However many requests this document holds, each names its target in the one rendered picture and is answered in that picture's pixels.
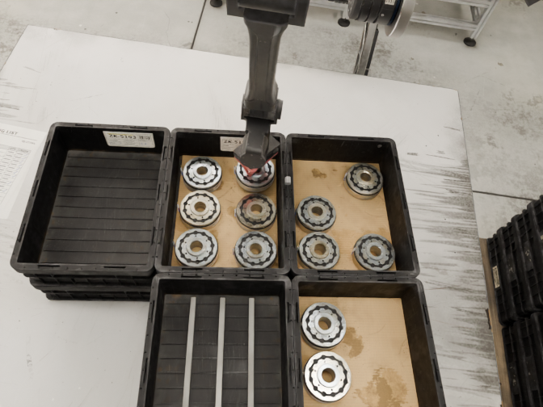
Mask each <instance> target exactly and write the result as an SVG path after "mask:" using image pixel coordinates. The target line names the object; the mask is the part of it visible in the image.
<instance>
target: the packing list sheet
mask: <svg viewBox="0 0 543 407"><path fill-rule="evenodd" d="M46 134H47V133H46V132H41V131H36V130H33V129H29V128H21V127H17V126H13V125H9V124H1V123H0V219H7V218H8V216H9V214H10V212H11V209H12V207H13V205H14V202H15V200H16V197H17V195H18V193H19V190H20V188H21V186H22V184H23V181H24V179H25V177H26V175H27V172H28V170H29V168H30V165H31V163H32V161H33V158H34V156H35V155H36V151H37V149H38V148H39V147H40V144H41V142H42V141H43V139H44V137H45V136H46Z"/></svg>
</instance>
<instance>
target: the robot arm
mask: <svg viewBox="0 0 543 407"><path fill-rule="evenodd" d="M309 1H310V0H226V10H227V15H232V16H237V17H243V21H244V24H245V25H246V27H247V30H248V34H249V79H248V80H247V83H246V89H245V94H243V96H242V109H241V120H245V121H246V130H245V132H246V135H245V136H244V137H243V142H242V144H241V145H239V146H238V147H237V148H236V149H235V150H234V158H235V159H236V160H237V161H238V162H239V163H240V164H241V165H242V167H243V169H244V170H245V171H246V173H247V174H248V175H249V176H251V175H252V174H253V173H254V172H255V171H256V170H257V169H258V168H261V167H263V166H264V165H266V164H267V163H268V162H269V161H270V160H271V159H272V158H273V157H274V156H275V155H277V154H278V151H279V149H278V147H280V142H279V141H277V140H276V139H275V138H274V137H273V136H271V135H270V131H271V124H277V120H280V118H281V113H282V108H283V102H284V100H280V99H278V92H279V87H278V84H277V82H276V68H277V62H278V56H279V50H280V39H281V36H282V35H283V33H284V31H285V30H286V29H287V27H288V25H293V26H299V27H304V26H305V20H306V16H307V12H308V9H309Z"/></svg>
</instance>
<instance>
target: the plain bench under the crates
mask: <svg viewBox="0 0 543 407"><path fill-rule="evenodd" d="M248 79H249V58H248V57H238V56H232V55H227V54H221V53H216V52H205V51H200V50H195V49H189V48H179V47H174V46H168V45H163V44H152V43H147V42H141V41H136V40H126V39H121V38H115V37H110V36H100V35H94V34H88V33H83V32H77V31H67V30H61V29H56V28H50V27H41V26H35V25H30V24H28V25H27V26H26V28H25V29H24V31H23V33H22V35H21V36H20V37H19V40H18V42H17V43H16V45H15V46H14V48H13V50H12V51H11V54H10V55H9V57H8V58H7V60H6V62H5V64H4V65H3V67H2V68H1V70H0V123H1V124H9V125H13V126H17V127H21V128H29V129H33V130H36V131H41V132H46V133H47V134H46V136H45V137H44V139H43V141H42V142H41V144H40V147H39V148H38V149H37V151H36V155H35V156H34V158H33V161H32V163H31V165H30V168H29V170H28V172H27V175H26V177H25V179H24V181H23V184H22V186H21V188H20V190H19V193H18V195H17V197H16V200H15V202H14V205H13V207H12V209H11V212H10V214H9V216H8V218H7V219H0V407H137V398H138V391H139V384H140V378H141V365H142V358H143V351H144V345H145V332H146V326H147V319H148V312H149V302H145V301H86V300H48V299H47V298H46V295H45V293H43V292H42V291H41V290H37V289H35V288H34V287H33V286H32V285H31V284H30V282H29V278H27V277H25V276H24V275H23V274H21V273H18V272H17V271H15V270H14V269H13V268H12V267H11V265H10V260H11V255H12V252H13V249H14V246H15V242H16V238H17V236H18V233H19V228H20V225H21V222H22V219H23V214H24V212H25V208H26V206H27V201H28V198H29V195H30V192H31V189H32V184H33V182H34V179H35V176H36V171H37V168H38V165H39V162H40V158H41V154H42V152H43V149H44V144H45V141H46V138H47V135H48V130H49V128H50V126H51V125H52V124H53V123H55V122H72V123H88V124H121V125H138V126H155V127H166V128H169V130H170V132H171V131H172V130H173V129H174V128H204V129H221V130H238V131H245V130H246V121H245V120H241V109H242V96H243V94H245V89H246V83H247V80H248ZM276 82H277V84H278V87H279V92H278V99H280V100H284V102H283V108H282V113H281V118H280V120H277V124H271V131H270V132H280V133H282V134H284V135H285V138H286V136H287V135H288V134H289V133H304V134H322V135H338V136H370V137H388V138H391V139H393V140H394V141H395V143H396V146H397V151H398V158H399V162H400V167H401V172H402V179H403V183H404V188H405V192H406V200H407V204H408V208H409V213H410V221H411V225H412V229H413V234H414V239H415V246H416V250H417V255H418V260H419V267H420V274H419V275H418V276H417V277H416V278H417V279H419V280H420V281H421V282H422V283H423V288H424V292H425V297H426V301H427V309H428V313H429V317H430V322H431V330H432V334H433V338H434V343H435V348H436V355H437V359H438V364H439V369H440V376H441V380H442V385H443V390H444V397H445V401H446V406H447V407H503V402H502V396H501V390H500V384H499V373H498V367H497V361H496V355H495V344H494V339H493V333H492V327H491V321H490V310H489V304H488V299H487V293H486V281H485V275H484V270H483V264H482V253H481V247H480V241H479V236H478V225H477V219H476V213H475V207H474V196H473V190H472V184H471V178H470V172H469V162H468V156H467V150H466V144H465V134H464V128H463V122H462V116H461V105H460V99H459V93H458V90H455V89H451V88H445V87H439V86H429V85H424V84H418V83H413V82H403V81H398V80H392V79H387V78H376V77H371V76H365V75H360V74H354V73H344V72H339V71H334V70H328V69H318V68H312V67H307V66H301V65H291V64H285V63H280V62H277V68H276Z"/></svg>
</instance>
